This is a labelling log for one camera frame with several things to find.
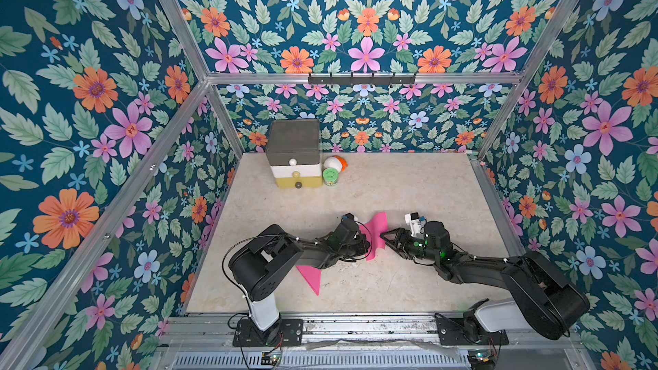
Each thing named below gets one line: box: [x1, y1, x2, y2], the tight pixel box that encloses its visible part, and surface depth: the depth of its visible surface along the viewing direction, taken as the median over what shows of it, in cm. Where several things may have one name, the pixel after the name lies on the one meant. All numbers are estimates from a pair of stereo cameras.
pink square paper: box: [295, 265, 322, 296], surface depth 86 cm
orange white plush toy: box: [323, 155, 348, 173], surface depth 113 cm
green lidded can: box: [322, 167, 341, 187], surface depth 109 cm
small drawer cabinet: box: [266, 119, 324, 190], surface depth 107 cm
